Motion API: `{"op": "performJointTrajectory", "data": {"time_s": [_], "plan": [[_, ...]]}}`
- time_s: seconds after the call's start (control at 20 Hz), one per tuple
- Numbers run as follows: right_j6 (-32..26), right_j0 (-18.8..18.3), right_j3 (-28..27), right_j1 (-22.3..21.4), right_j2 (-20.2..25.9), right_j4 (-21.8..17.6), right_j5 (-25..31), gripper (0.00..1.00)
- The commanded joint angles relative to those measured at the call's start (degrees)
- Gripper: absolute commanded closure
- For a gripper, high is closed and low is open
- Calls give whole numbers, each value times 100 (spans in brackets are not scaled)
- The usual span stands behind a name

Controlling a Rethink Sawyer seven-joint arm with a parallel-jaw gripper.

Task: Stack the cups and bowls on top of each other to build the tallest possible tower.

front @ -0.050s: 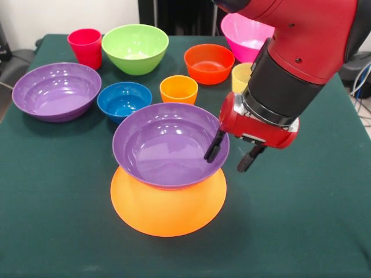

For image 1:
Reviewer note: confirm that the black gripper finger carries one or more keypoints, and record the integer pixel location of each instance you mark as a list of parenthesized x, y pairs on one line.
[(249, 159), (214, 150)]

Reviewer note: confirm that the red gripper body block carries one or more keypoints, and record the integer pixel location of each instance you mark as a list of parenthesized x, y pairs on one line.
[(261, 130)]

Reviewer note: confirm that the purple plastic bowl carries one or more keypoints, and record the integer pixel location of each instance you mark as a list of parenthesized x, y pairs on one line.
[(55, 92), (168, 150)]

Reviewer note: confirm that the orange plastic cup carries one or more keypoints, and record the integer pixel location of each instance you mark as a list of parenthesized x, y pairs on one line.
[(178, 89)]

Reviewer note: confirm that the large yellow-orange plastic bowl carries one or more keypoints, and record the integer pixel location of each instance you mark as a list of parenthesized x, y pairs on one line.
[(168, 211)]

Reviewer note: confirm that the blue plastic bowl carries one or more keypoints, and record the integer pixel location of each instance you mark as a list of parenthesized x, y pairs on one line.
[(119, 101)]

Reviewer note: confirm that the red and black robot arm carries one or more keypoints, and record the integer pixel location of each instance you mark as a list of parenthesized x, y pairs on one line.
[(304, 43)]

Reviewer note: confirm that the yellow plastic cup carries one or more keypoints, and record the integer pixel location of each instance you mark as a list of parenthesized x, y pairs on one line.
[(240, 78)]

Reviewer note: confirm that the dark green table cloth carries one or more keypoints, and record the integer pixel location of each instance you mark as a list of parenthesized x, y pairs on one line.
[(290, 202)]

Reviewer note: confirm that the red-orange plastic bowl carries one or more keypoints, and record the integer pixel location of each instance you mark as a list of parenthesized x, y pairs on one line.
[(208, 65)]

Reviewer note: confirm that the large pink plastic bowl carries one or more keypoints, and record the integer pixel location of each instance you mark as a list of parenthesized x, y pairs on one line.
[(243, 37)]

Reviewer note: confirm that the black floor stand base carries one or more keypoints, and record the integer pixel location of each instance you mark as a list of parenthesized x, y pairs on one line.
[(359, 65), (17, 60)]

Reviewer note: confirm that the green plastic bowl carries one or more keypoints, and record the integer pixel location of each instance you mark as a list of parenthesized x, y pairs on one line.
[(134, 49)]

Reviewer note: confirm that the red plastic cup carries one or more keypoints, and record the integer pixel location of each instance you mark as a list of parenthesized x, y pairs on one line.
[(85, 49)]

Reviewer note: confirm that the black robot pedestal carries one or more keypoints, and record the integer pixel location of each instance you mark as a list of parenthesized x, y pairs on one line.
[(185, 17)]

